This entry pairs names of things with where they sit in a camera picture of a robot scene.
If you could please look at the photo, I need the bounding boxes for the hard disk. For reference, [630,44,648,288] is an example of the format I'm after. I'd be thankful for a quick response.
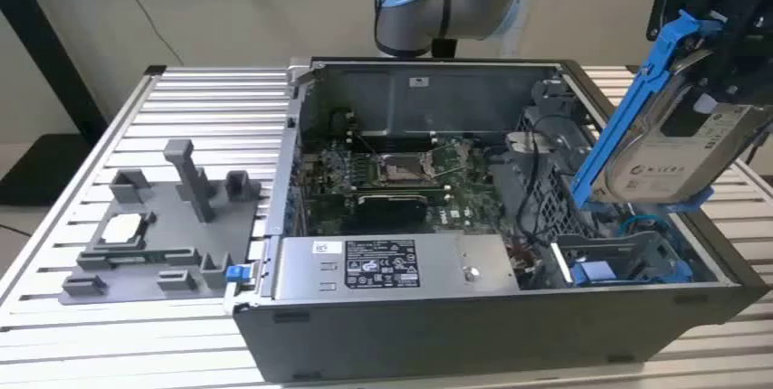
[569,8,773,216]

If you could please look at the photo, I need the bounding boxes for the grey disk bay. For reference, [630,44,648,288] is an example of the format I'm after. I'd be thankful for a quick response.
[551,229,692,289]

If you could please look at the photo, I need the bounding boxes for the green motherboard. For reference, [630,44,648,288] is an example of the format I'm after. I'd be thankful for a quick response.
[297,135,509,237]

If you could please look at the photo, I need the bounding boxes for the CPU socket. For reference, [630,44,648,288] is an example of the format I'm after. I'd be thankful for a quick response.
[373,151,439,185]

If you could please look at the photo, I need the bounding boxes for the black cooler block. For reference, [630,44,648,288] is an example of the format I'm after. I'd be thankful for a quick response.
[352,193,427,230]

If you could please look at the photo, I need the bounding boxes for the black open PC case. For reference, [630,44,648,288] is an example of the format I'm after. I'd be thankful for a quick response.
[221,56,773,384]

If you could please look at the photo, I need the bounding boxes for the silver power supply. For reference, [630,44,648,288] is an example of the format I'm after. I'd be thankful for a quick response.
[268,232,523,304]

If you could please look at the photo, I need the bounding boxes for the grey parts rack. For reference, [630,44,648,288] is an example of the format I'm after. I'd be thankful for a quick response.
[57,138,264,307]

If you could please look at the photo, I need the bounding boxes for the silver CPU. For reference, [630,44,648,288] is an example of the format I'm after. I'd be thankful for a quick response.
[98,215,146,243]

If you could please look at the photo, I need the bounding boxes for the black pole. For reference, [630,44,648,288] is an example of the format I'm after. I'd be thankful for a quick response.
[0,0,110,147]

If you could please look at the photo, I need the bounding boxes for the black box on floor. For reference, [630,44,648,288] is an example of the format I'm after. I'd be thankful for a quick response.
[0,133,93,207]

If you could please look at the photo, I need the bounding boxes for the thin black wire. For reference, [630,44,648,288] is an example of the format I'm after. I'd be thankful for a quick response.
[511,111,581,246]

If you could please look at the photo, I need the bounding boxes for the blue disk wire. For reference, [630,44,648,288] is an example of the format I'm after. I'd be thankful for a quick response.
[619,211,672,255]

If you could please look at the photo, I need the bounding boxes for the blue plastic disk bracket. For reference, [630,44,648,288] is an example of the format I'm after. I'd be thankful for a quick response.
[569,261,617,287]

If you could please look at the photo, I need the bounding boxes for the power wire with black connector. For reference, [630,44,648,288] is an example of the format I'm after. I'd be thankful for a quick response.
[503,237,545,278]

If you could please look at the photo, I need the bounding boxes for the thin black wall cable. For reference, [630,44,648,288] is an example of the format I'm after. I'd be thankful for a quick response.
[97,0,169,66]

